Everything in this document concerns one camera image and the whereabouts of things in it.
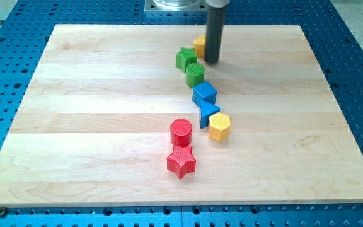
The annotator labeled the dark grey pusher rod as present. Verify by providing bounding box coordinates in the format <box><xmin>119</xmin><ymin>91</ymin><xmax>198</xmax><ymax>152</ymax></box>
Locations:
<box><xmin>205</xmin><ymin>6</ymin><xmax>226</xmax><ymax>64</ymax></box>

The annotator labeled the beige tool holder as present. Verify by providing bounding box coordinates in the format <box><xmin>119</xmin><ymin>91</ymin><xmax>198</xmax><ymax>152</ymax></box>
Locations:
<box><xmin>207</xmin><ymin>0</ymin><xmax>230</xmax><ymax>7</ymax></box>

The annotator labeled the green star block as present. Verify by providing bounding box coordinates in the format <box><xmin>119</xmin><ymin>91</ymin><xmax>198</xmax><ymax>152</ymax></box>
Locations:
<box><xmin>175</xmin><ymin>47</ymin><xmax>197</xmax><ymax>72</ymax></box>

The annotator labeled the red star block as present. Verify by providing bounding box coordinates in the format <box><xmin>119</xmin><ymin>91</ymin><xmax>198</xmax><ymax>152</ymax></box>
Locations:
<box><xmin>166</xmin><ymin>145</ymin><xmax>197</xmax><ymax>179</ymax></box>

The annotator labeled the yellow heart block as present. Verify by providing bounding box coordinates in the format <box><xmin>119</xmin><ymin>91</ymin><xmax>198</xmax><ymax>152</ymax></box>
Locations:
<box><xmin>193</xmin><ymin>35</ymin><xmax>206</xmax><ymax>57</ymax></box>

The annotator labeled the green cylinder block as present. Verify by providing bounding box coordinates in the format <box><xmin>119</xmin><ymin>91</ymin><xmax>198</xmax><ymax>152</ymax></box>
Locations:
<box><xmin>185</xmin><ymin>63</ymin><xmax>205</xmax><ymax>88</ymax></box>

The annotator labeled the blue cube block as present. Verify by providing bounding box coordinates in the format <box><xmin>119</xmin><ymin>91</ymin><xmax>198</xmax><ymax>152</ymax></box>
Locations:
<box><xmin>192</xmin><ymin>81</ymin><xmax>217</xmax><ymax>107</ymax></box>

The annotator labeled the blue triangle block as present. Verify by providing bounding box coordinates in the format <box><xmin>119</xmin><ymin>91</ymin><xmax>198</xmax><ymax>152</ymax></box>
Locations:
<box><xmin>200</xmin><ymin>100</ymin><xmax>221</xmax><ymax>129</ymax></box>

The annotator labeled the yellow hexagon block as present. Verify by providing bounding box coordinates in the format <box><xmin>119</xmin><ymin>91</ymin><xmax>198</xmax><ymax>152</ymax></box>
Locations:
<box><xmin>209</xmin><ymin>112</ymin><xmax>231</xmax><ymax>141</ymax></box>

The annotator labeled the red cylinder block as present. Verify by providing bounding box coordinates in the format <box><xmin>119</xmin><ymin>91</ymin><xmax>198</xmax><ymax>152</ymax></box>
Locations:
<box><xmin>170</xmin><ymin>119</ymin><xmax>193</xmax><ymax>147</ymax></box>

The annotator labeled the wooden board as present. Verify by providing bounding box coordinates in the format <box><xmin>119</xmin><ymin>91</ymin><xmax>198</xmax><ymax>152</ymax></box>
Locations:
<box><xmin>0</xmin><ymin>25</ymin><xmax>363</xmax><ymax>207</ymax></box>

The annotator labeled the left board clamp screw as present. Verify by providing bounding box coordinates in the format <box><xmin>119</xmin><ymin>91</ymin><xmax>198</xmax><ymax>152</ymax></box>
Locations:
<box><xmin>0</xmin><ymin>207</ymin><xmax>9</xmax><ymax>218</ymax></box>

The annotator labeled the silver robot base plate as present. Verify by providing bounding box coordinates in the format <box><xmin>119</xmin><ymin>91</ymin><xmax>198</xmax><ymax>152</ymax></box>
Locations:
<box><xmin>144</xmin><ymin>0</ymin><xmax>208</xmax><ymax>13</ymax></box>

